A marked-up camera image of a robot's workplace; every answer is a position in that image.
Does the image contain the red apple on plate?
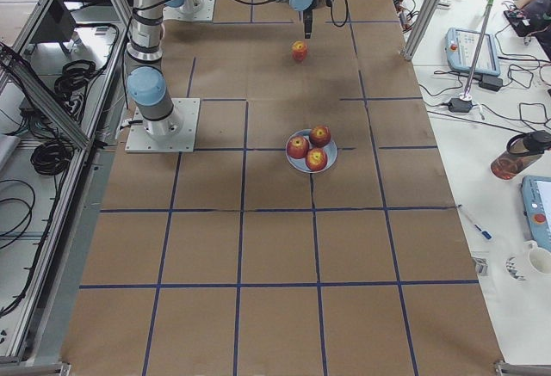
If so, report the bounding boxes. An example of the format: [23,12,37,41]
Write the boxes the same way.
[308,125,331,148]
[286,135,310,159]
[305,147,328,172]

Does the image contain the black power adapter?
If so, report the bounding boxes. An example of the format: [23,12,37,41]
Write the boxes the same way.
[447,97,473,114]

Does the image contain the white mug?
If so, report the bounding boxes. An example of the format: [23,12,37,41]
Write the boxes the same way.
[525,240,551,274]

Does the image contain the red yellow apple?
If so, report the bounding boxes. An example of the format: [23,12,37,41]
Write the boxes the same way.
[291,40,308,62]

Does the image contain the aluminium frame post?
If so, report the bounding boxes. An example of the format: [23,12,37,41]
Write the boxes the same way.
[401,0,442,61]

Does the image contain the brown water bottle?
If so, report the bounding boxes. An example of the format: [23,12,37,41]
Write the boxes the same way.
[490,130,550,180]

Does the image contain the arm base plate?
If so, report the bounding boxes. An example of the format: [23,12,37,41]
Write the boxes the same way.
[125,98,201,153]
[164,0,215,22]

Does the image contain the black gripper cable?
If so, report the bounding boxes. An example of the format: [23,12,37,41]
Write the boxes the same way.
[325,0,350,28]

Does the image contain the light blue plate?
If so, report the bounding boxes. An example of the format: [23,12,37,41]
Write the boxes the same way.
[286,129,337,174]

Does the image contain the white blue pen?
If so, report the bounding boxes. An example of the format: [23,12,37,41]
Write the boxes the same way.
[457,204,492,240]

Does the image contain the blue teach pendant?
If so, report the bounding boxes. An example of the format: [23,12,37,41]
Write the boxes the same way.
[521,176,550,250]
[445,28,501,77]

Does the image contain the green tipped metal rod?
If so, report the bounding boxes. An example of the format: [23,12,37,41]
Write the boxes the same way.
[459,0,494,102]

